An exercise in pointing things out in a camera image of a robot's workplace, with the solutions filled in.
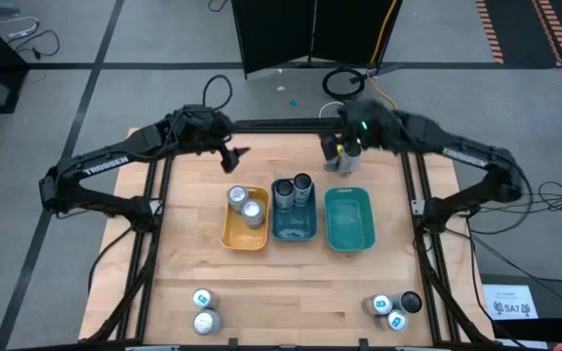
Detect white coiled cable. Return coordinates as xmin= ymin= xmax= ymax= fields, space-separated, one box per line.
xmin=317 ymin=99 xmax=345 ymax=119

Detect black folding partition screen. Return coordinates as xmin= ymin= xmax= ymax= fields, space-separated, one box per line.
xmin=230 ymin=0 xmax=405 ymax=79

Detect dark blue plastic bin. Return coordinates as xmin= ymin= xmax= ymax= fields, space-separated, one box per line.
xmin=269 ymin=177 xmax=319 ymax=243

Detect yellow plastic bin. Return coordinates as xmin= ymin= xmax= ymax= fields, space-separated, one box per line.
xmin=220 ymin=184 xmax=271 ymax=253

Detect black coiled cable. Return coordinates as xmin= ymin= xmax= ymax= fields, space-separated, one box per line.
xmin=320 ymin=66 xmax=368 ymax=102

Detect black mat orange stripes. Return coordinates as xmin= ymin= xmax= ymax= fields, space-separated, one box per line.
xmin=473 ymin=0 xmax=562 ymax=68

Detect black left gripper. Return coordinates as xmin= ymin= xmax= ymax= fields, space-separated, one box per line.
xmin=197 ymin=124 xmax=252 ymax=157

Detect white power strip cable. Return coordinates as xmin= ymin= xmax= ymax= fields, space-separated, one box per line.
xmin=0 ymin=16 xmax=41 ymax=41

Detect black box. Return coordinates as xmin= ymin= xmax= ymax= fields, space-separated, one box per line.
xmin=479 ymin=272 xmax=562 ymax=342

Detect black left camera cable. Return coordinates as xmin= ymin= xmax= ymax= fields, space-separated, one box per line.
xmin=201 ymin=73 xmax=234 ymax=113

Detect long black bar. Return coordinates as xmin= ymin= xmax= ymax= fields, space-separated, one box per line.
xmin=234 ymin=118 xmax=345 ymax=134

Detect black aluminium rig frame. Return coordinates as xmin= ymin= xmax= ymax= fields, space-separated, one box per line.
xmin=79 ymin=109 xmax=497 ymax=351

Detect silver cans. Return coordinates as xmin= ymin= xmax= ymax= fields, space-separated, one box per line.
xmin=240 ymin=199 xmax=266 ymax=230

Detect yellow cable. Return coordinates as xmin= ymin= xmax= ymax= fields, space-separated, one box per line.
xmin=366 ymin=0 xmax=399 ymax=111

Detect white paper label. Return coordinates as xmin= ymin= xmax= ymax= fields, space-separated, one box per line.
xmin=483 ymin=284 xmax=540 ymax=321

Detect green plastic bin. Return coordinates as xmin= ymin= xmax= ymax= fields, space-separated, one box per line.
xmin=323 ymin=186 xmax=377 ymax=254

